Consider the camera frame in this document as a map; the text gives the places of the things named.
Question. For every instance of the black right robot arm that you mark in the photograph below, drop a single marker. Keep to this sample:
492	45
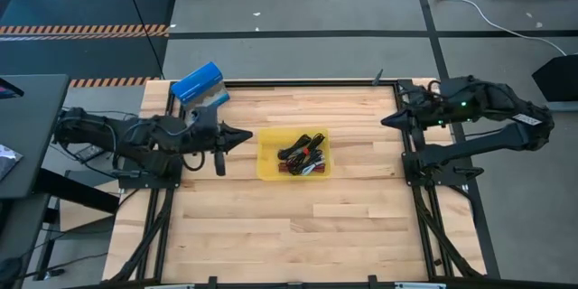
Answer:
478	142

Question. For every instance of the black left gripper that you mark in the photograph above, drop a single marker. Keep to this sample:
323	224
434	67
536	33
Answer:
205	135

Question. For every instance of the black angular floor object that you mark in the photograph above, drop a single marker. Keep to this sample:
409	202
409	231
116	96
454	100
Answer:
557	81

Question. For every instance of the blue cardboard product box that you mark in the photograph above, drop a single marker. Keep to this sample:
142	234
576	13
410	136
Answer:
196	82

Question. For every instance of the black aluminium table frame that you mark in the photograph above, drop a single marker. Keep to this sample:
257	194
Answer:
316	83

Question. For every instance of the black hazard-striped floor mat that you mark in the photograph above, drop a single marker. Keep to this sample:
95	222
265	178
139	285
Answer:
90	9

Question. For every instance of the silver foil bag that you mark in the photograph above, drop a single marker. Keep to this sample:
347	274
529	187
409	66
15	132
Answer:
6	160

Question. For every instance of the dark tablet device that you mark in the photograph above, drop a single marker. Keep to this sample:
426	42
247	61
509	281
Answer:
6	90

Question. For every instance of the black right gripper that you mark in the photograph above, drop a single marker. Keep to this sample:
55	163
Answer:
429	108

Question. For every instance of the yellow translucent plastic bin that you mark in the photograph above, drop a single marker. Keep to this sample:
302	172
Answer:
266	144

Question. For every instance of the black office desk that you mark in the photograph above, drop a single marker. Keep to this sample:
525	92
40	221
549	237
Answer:
31	135

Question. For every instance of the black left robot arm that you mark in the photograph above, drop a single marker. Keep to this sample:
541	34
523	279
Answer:
149	137

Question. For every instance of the white flat bracket plate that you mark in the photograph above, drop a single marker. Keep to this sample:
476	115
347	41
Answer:
420	286
169	286

